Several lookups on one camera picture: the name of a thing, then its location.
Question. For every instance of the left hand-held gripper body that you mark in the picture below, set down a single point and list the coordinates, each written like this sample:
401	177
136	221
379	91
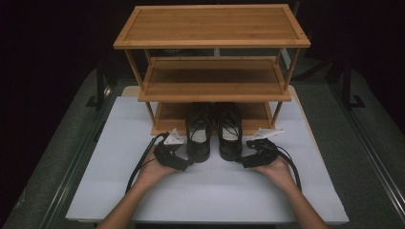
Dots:
167	154

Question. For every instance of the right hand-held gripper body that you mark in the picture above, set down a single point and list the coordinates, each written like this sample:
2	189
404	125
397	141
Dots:
259	156

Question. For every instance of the black leather shoe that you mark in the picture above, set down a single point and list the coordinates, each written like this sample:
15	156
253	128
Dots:
230	148
198	149

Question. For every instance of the wooden shoe rack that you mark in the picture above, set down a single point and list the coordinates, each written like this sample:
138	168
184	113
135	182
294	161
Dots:
211	25

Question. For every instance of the person's left hand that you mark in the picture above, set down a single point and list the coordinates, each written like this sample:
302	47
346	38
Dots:
153	171

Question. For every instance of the person's right hand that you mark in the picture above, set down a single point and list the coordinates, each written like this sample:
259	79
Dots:
277	173

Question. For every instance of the white table mat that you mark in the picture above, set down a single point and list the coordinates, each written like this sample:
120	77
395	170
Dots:
207	194

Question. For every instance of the black metal stand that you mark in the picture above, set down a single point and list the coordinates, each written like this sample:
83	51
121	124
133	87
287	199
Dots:
100	86
347	82

